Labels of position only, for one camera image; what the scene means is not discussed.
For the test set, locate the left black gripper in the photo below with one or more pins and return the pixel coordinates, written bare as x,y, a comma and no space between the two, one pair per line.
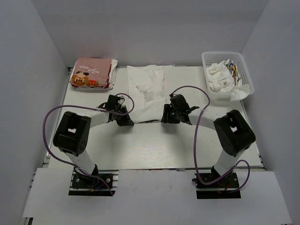
126,121

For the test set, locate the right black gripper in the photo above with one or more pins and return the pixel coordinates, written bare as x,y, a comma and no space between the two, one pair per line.
167,117

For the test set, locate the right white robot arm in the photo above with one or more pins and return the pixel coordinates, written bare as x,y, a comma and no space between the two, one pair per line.
234,133

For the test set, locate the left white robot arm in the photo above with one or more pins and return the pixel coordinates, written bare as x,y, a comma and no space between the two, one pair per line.
73,131

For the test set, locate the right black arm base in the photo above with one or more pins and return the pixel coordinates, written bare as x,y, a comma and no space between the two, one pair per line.
223,189

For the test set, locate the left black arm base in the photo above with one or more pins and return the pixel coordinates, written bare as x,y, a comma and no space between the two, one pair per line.
87,186

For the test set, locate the pink folded t shirt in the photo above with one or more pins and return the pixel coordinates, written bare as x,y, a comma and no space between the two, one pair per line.
91,73

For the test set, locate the crumpled white shirt in basket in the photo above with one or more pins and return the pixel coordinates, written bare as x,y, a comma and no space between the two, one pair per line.
224,77

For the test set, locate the white plastic basket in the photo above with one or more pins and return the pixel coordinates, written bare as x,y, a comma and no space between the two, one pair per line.
208,58

